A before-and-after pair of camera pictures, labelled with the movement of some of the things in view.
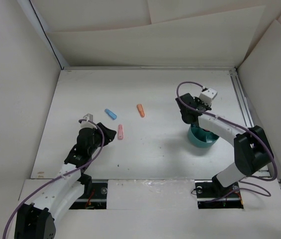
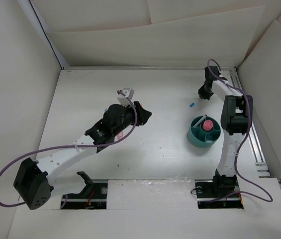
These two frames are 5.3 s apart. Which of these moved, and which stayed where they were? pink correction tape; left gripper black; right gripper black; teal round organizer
Moved: right gripper black; left gripper black
Stayed: pink correction tape; teal round organizer
